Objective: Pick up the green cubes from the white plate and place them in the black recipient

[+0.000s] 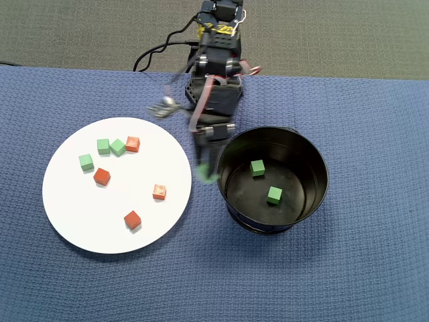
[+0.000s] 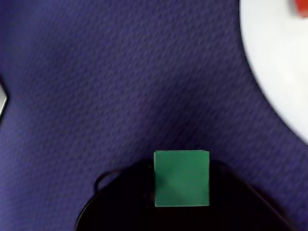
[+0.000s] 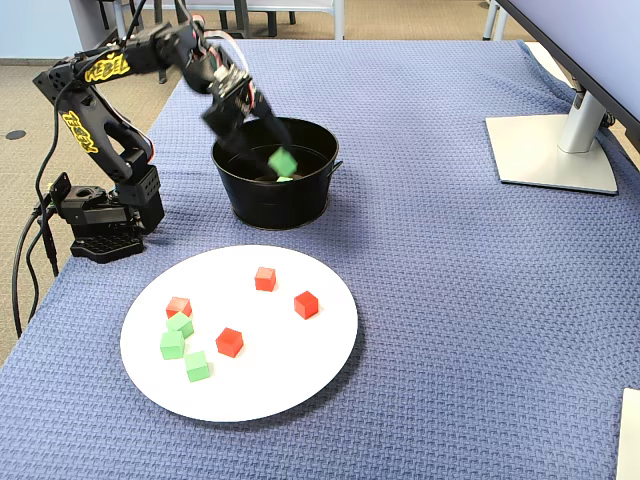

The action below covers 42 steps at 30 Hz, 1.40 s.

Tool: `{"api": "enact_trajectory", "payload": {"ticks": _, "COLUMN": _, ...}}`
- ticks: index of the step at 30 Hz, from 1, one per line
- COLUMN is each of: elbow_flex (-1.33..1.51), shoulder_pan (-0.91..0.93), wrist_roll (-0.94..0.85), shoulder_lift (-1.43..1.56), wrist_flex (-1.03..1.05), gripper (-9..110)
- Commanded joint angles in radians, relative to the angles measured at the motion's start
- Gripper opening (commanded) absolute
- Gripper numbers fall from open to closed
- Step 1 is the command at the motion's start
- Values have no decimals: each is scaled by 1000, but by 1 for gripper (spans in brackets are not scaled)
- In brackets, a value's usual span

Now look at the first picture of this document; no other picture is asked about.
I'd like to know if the red cube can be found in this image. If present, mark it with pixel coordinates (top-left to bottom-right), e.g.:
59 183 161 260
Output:
93 167 112 186
125 136 141 154
123 210 143 231
152 183 168 201

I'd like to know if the red white servo wire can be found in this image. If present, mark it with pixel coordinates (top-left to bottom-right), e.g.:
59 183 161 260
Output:
233 8 248 34
188 59 261 133

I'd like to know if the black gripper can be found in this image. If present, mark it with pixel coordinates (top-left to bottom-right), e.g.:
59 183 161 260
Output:
192 77 245 177

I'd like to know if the blue woven cloth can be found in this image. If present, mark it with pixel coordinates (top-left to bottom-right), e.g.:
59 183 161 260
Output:
0 65 429 322

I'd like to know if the black power cable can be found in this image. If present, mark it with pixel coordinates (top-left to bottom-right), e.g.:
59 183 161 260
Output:
137 40 202 73

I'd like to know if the black metal bucket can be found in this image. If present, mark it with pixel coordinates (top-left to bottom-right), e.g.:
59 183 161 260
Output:
215 125 330 235

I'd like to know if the thin black camera cable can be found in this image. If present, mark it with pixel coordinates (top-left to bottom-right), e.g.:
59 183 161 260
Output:
133 15 202 73

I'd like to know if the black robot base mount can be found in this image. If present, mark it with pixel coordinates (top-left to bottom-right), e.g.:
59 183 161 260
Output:
184 76 202 109

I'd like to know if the black usb cable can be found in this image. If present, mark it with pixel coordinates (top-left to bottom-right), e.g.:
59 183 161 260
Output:
186 46 198 73

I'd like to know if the white round plate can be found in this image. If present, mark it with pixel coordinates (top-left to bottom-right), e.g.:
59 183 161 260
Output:
42 116 193 255

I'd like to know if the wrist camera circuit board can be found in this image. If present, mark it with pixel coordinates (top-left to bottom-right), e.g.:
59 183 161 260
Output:
147 95 180 119

